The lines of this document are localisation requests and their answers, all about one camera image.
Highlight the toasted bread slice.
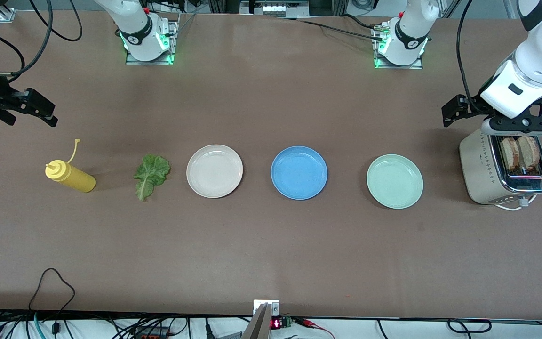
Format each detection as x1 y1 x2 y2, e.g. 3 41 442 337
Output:
501 137 521 172
518 136 541 170

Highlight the yellow mustard squeeze bottle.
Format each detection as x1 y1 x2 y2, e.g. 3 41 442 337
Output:
45 139 96 194

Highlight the green lettuce leaf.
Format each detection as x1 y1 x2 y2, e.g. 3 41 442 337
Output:
133 154 171 202

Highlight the light green round plate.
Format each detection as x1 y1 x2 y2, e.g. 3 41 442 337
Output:
367 154 424 210

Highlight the blue round plate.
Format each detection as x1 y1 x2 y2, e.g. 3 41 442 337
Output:
271 145 328 201

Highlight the beige round plate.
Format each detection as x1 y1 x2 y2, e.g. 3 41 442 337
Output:
186 144 244 199

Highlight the beige chrome toaster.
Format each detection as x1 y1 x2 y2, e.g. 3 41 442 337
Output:
459 128 542 205

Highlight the grey electronics box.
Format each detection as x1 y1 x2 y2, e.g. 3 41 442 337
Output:
240 0 309 17

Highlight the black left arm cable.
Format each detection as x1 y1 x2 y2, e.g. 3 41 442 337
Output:
456 0 486 106

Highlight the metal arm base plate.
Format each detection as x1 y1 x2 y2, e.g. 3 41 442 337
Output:
125 16 176 65
374 24 424 70

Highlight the white toaster power cable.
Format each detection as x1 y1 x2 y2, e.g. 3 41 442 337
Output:
494 195 537 211

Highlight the black cable on table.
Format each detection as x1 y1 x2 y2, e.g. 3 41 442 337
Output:
342 13 378 31
278 17 383 42

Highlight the thin black looped cable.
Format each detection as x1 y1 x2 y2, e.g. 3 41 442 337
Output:
28 268 76 330

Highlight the teal cable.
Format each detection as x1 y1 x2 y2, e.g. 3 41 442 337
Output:
33 312 47 339

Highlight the black coiled floor cable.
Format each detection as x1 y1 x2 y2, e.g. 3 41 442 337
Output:
377 319 493 336

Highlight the red clip lead wire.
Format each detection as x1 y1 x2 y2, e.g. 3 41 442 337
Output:
295 318 335 339

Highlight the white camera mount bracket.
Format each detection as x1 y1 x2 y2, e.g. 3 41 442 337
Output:
253 299 280 317

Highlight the grey metal camera bar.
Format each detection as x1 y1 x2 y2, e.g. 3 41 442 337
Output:
240 304 272 339

